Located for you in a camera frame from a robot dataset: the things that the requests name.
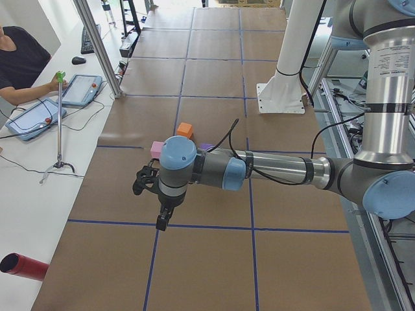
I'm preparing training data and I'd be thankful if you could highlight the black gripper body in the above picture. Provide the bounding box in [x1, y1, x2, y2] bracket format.
[158, 193, 184, 214]

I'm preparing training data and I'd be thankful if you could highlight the orange foam block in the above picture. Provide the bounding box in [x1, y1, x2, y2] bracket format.
[176, 122, 193, 139]

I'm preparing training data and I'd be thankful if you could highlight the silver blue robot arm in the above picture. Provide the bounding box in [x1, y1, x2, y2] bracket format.
[155, 1, 414, 230]

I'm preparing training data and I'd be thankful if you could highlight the person's hand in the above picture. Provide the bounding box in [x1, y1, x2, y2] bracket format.
[48, 76, 68, 92]

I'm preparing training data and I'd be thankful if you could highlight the pink foam block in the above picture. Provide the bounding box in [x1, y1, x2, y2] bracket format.
[150, 141, 164, 159]

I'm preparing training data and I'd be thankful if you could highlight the purple foam block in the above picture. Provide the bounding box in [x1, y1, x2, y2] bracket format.
[199, 143, 215, 150]

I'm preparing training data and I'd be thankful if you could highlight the brown paper table cover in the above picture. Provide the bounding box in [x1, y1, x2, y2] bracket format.
[33, 8, 371, 310]

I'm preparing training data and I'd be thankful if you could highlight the far blue teach pendant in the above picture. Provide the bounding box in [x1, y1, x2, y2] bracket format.
[62, 74, 102, 108]

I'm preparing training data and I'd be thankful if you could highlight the blue teach pendant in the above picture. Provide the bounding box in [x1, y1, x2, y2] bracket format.
[62, 74, 102, 108]
[5, 98, 59, 141]

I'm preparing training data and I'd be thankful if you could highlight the red cylinder tube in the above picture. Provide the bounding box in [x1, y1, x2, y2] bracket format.
[1, 253, 49, 281]

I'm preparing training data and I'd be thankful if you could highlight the near blue teach pendant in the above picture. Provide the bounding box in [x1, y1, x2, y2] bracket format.
[5, 98, 59, 141]

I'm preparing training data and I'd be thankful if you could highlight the black computer mouse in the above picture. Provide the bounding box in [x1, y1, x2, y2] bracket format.
[71, 56, 86, 65]

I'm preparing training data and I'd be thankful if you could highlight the black keyboard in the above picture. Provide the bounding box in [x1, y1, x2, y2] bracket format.
[80, 27, 94, 54]

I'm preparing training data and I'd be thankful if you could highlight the person in black shirt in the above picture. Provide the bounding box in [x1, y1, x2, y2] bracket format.
[1, 26, 53, 106]

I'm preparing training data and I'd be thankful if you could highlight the green electronic device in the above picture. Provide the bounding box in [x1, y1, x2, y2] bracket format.
[358, 71, 368, 89]

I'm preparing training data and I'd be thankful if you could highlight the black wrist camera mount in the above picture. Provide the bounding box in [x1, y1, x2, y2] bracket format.
[132, 165, 160, 196]

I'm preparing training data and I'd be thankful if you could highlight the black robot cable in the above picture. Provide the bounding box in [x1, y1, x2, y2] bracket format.
[206, 118, 367, 186]

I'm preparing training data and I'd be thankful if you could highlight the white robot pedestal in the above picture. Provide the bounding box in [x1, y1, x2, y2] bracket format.
[257, 0, 326, 114]

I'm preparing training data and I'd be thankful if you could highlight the aluminium side frame rail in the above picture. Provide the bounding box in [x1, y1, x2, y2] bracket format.
[309, 40, 414, 310]

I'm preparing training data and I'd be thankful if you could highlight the aluminium frame post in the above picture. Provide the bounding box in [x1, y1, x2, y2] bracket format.
[73, 0, 123, 98]

